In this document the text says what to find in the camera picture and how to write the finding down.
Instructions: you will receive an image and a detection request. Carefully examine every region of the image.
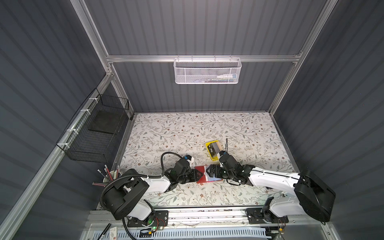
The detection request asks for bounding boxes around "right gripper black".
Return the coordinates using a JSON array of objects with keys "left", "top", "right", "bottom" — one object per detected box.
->
[{"left": 205, "top": 163, "right": 235, "bottom": 180}]

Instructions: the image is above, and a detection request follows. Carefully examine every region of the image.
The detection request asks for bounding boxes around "red leather card holder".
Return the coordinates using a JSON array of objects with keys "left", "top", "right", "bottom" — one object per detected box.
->
[{"left": 195, "top": 166, "right": 222, "bottom": 184}]

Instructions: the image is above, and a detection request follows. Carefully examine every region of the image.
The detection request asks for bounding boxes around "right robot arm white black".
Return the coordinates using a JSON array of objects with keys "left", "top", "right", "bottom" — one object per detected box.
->
[{"left": 206, "top": 151, "right": 336, "bottom": 224}]

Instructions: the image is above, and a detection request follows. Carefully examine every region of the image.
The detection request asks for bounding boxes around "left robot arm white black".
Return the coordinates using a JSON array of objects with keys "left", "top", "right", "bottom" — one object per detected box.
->
[{"left": 100, "top": 155, "right": 204, "bottom": 226}]

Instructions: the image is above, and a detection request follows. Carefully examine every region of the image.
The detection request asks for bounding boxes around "yellow plastic card tray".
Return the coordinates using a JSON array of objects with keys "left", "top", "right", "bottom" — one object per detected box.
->
[{"left": 206, "top": 140, "right": 222, "bottom": 161}]

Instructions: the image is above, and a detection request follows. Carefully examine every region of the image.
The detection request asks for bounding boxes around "stack of credit cards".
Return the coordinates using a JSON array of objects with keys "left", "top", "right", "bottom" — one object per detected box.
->
[{"left": 208, "top": 141, "right": 222, "bottom": 158}]

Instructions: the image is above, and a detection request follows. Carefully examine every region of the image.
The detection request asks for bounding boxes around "white pencil cup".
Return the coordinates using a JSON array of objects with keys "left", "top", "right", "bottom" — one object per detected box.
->
[{"left": 103, "top": 170, "right": 119, "bottom": 184}]

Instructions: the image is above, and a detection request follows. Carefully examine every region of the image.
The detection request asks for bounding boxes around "white tube in basket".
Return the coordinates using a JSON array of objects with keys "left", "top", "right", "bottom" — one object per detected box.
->
[{"left": 217, "top": 74, "right": 238, "bottom": 81}]

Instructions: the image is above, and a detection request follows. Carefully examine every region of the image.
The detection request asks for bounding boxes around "small white red box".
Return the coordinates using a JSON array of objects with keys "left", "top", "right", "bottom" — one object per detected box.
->
[{"left": 109, "top": 227, "right": 118, "bottom": 240}]

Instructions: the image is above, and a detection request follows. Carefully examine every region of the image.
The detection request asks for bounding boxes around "black pen on ledge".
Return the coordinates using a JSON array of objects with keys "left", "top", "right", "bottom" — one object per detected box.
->
[{"left": 97, "top": 223, "right": 111, "bottom": 240}]

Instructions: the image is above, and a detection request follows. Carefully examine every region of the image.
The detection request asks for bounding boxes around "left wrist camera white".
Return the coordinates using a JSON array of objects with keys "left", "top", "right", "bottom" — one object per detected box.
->
[{"left": 184, "top": 155, "right": 195, "bottom": 169}]

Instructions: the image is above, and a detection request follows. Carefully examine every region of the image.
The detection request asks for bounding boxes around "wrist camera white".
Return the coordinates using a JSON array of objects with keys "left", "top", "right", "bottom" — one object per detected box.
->
[
  {"left": 184, "top": 155, "right": 195, "bottom": 169},
  {"left": 218, "top": 151, "right": 226, "bottom": 159}
]

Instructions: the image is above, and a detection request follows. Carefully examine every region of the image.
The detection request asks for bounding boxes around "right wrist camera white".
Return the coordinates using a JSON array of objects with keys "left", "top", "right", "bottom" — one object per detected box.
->
[{"left": 218, "top": 151, "right": 226, "bottom": 159}]

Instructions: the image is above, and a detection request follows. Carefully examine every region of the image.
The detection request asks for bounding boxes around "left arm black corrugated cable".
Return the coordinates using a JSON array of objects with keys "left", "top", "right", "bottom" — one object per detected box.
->
[{"left": 99, "top": 151, "right": 184, "bottom": 240}]

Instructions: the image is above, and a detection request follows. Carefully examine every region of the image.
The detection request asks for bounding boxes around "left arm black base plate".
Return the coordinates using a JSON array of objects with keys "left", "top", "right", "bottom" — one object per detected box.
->
[{"left": 127, "top": 210, "right": 169, "bottom": 228}]

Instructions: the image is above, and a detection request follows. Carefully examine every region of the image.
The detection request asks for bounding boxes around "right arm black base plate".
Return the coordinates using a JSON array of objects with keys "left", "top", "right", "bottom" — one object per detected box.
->
[{"left": 245, "top": 208, "right": 289, "bottom": 225}]

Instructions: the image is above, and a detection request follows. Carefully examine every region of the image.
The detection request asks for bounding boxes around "white slotted cable duct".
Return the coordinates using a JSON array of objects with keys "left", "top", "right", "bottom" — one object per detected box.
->
[{"left": 132, "top": 227, "right": 272, "bottom": 240}]

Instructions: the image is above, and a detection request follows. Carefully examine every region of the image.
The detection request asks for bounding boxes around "white wire mesh basket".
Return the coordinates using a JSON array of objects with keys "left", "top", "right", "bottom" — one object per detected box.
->
[{"left": 173, "top": 58, "right": 242, "bottom": 85}]

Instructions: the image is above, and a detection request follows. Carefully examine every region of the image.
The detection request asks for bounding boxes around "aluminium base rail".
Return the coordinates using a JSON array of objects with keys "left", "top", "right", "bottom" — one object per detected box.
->
[{"left": 86, "top": 205, "right": 326, "bottom": 230}]

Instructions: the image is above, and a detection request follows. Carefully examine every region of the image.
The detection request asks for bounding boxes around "black wire mesh basket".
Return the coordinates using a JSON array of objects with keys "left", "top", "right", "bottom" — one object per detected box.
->
[{"left": 57, "top": 89, "right": 130, "bottom": 164}]

